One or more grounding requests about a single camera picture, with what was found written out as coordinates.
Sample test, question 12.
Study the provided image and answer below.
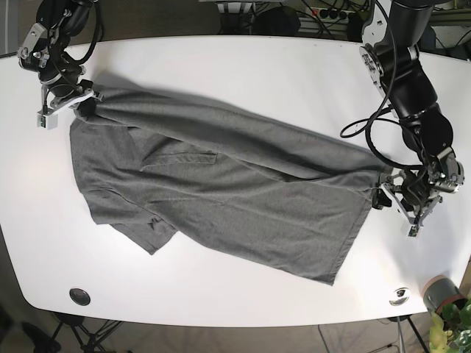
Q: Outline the black table grommet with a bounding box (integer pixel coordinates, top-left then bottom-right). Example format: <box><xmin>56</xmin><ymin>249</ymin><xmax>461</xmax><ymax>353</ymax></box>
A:
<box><xmin>69</xmin><ymin>288</ymin><xmax>91</xmax><ymax>306</ymax></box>

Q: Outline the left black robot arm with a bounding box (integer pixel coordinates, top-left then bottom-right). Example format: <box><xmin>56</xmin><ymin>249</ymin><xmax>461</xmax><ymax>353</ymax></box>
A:
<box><xmin>358</xmin><ymin>1</ymin><xmax>465</xmax><ymax>238</ymax></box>

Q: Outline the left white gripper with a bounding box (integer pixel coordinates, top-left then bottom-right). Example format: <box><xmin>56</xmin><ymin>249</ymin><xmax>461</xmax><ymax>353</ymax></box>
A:
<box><xmin>372</xmin><ymin>171</ymin><xmax>442</xmax><ymax>238</ymax></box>

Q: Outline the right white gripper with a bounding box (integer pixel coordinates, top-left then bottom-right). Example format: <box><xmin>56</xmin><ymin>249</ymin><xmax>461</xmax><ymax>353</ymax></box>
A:
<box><xmin>37</xmin><ymin>79</ymin><xmax>102</xmax><ymax>129</ymax></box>

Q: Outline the green potted plant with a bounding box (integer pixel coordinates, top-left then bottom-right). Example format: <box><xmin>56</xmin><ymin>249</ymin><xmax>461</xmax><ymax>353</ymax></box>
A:
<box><xmin>429</xmin><ymin>298</ymin><xmax>470</xmax><ymax>353</ymax></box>

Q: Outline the silver table grommet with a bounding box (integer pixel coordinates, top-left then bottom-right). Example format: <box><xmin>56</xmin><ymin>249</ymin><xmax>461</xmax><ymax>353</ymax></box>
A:
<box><xmin>389</xmin><ymin>288</ymin><xmax>411</xmax><ymax>307</ymax></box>

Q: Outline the grey T-shirt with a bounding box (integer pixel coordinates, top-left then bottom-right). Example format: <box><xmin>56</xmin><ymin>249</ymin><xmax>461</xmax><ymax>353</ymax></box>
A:
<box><xmin>70</xmin><ymin>82</ymin><xmax>392</xmax><ymax>285</ymax></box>

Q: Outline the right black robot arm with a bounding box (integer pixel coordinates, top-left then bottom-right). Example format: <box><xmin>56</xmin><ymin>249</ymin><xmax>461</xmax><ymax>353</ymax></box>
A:
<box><xmin>17</xmin><ymin>1</ymin><xmax>105</xmax><ymax>129</ymax></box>

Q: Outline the grey plant pot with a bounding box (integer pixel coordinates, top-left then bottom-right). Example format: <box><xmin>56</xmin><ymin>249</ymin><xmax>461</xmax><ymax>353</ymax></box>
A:
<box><xmin>421</xmin><ymin>275</ymin><xmax>467</xmax><ymax>315</ymax></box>

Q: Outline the white power strip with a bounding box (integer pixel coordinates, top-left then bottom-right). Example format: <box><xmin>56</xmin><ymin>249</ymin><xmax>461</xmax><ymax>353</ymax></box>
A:
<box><xmin>305</xmin><ymin>7</ymin><xmax>356</xmax><ymax>22</ymax></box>

